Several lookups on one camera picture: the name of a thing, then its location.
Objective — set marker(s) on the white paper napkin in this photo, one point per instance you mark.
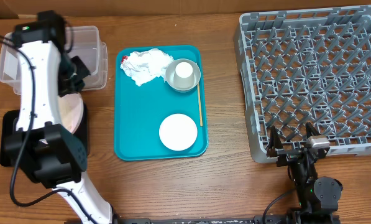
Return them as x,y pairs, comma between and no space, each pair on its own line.
143,67

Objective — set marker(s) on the clear plastic storage bin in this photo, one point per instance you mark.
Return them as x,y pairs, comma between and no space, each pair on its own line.
87,46

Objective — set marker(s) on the large white plate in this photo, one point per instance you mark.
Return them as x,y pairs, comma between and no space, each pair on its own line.
67,110

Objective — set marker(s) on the grey dishwasher rack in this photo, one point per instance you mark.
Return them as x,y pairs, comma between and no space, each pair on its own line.
307,66

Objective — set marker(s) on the teal plastic serving tray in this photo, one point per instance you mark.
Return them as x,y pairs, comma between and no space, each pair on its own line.
140,110

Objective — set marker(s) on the red candy wrapper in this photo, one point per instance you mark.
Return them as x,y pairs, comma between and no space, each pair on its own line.
124,58

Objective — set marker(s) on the white paper cup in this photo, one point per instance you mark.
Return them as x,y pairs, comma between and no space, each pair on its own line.
183,77

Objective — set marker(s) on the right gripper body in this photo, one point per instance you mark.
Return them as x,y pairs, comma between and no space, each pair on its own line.
287,157

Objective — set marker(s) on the wooden chopstick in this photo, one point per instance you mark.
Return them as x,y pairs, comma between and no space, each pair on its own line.
199,106

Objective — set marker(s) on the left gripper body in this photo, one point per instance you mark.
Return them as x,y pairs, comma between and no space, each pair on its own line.
72,73

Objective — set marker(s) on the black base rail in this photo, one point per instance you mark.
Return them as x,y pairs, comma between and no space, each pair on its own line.
255,220

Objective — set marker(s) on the small white plate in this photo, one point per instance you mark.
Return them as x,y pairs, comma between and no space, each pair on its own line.
178,132

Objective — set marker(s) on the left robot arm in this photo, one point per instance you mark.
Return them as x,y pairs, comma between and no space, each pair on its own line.
41,146

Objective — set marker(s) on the grey bowl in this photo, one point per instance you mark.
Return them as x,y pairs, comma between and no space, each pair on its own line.
170,71

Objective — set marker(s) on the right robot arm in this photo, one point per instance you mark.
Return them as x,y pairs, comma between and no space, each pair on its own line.
318,196

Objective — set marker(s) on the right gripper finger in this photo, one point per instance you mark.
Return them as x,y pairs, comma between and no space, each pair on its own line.
274,140
311,130

